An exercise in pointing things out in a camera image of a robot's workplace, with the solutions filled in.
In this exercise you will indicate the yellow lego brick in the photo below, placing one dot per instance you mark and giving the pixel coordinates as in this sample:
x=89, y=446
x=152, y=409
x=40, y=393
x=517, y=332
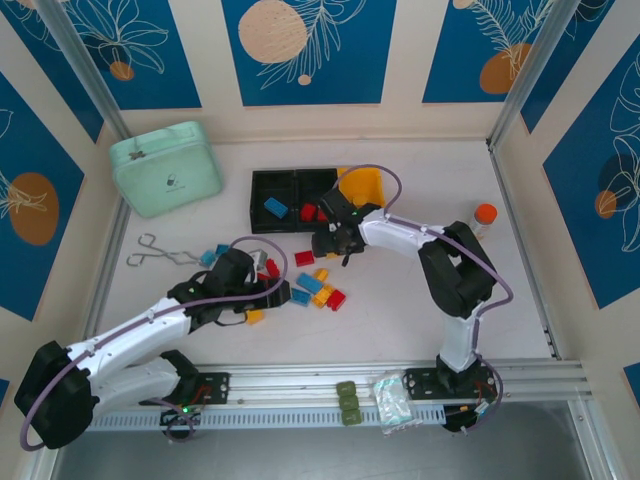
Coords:
x=321, y=275
x=255, y=317
x=331, y=255
x=323, y=296

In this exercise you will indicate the red lego brick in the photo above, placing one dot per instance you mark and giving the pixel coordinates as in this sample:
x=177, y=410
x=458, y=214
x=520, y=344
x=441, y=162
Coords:
x=308, y=212
x=322, y=216
x=336, y=300
x=272, y=267
x=304, y=258

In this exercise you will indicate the small blue lego brick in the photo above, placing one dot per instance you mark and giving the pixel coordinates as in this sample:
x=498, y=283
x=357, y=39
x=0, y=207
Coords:
x=222, y=249
x=208, y=257

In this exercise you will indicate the large blue lego brick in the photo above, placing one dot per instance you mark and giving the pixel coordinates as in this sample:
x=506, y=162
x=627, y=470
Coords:
x=301, y=297
x=276, y=207
x=310, y=282

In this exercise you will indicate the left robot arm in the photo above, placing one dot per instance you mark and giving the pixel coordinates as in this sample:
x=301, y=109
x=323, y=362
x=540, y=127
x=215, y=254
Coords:
x=120, y=345

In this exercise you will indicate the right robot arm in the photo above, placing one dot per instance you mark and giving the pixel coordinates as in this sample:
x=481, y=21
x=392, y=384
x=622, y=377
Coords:
x=450, y=280

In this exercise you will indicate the yellow plastic container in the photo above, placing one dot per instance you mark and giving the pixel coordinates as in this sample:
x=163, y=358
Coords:
x=367, y=185

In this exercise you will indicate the black plastic container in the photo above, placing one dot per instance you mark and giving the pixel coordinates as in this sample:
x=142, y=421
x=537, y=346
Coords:
x=312, y=185
x=260, y=225

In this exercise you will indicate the metal tongs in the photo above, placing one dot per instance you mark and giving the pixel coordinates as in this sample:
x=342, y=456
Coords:
x=165, y=256

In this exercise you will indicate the olive green pad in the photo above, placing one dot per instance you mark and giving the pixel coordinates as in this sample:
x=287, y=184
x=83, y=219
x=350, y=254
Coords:
x=348, y=402
x=352, y=417
x=346, y=388

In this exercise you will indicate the mint green medicine bag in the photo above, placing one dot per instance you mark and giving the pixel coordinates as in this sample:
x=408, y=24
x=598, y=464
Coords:
x=165, y=175

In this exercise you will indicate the orange capped bottle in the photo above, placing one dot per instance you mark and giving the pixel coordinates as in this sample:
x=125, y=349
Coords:
x=481, y=222

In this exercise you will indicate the clear plastic bag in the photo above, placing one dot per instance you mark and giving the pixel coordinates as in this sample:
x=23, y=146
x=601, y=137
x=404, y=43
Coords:
x=392, y=405

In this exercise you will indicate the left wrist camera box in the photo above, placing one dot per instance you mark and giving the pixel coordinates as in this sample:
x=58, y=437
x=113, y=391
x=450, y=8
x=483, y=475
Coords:
x=260, y=260

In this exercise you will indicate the aluminium mounting rail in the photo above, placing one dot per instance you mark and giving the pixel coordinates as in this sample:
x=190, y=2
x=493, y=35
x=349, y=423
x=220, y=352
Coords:
x=310, y=382

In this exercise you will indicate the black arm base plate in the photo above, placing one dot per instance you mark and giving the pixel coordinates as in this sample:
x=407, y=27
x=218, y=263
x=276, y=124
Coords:
x=420, y=385
x=215, y=389

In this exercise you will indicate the aluminium side rail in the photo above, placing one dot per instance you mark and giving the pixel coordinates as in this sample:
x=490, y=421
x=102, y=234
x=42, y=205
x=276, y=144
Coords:
x=107, y=270
x=526, y=250

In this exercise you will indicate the aluminium frame post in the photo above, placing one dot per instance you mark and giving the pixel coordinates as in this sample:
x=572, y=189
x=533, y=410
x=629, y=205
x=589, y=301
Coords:
x=85, y=70
x=530, y=75

